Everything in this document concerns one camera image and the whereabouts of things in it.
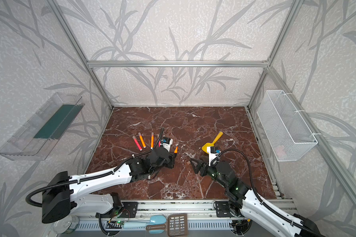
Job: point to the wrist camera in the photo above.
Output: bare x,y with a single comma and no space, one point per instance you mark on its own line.
214,155
167,143

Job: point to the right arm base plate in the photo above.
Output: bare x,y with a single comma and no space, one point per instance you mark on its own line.
226,209

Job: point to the light blue brush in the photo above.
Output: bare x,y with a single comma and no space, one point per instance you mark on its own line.
141,225

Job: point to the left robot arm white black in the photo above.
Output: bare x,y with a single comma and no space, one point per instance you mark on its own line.
67,194

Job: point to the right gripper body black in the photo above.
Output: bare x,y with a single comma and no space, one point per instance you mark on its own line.
203,167

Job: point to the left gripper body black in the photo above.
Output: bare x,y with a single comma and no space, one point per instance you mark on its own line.
169,157

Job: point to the clear plastic wall tray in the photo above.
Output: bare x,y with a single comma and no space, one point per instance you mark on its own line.
39,135

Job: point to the white wire mesh basket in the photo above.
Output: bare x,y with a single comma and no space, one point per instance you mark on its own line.
287,132

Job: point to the green circuit board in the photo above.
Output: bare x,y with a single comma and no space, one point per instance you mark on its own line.
114,225

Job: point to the brown slotted spatula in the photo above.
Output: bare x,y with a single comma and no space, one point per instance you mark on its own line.
177,225

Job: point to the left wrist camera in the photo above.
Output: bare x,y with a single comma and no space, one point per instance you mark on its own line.
167,143

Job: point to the metal tin can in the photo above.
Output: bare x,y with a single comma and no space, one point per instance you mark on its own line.
67,225

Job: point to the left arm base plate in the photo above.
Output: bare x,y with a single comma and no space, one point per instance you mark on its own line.
128,211

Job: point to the orange pen front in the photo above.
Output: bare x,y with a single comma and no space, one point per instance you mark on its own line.
175,149

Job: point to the orange pen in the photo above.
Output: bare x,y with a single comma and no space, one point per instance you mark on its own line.
175,149
152,141
142,140

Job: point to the yellow toy spatula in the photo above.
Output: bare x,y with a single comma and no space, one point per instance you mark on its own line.
205,146

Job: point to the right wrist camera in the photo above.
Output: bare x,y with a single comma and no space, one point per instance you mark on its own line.
214,155

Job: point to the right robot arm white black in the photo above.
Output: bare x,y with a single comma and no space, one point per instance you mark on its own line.
245,202

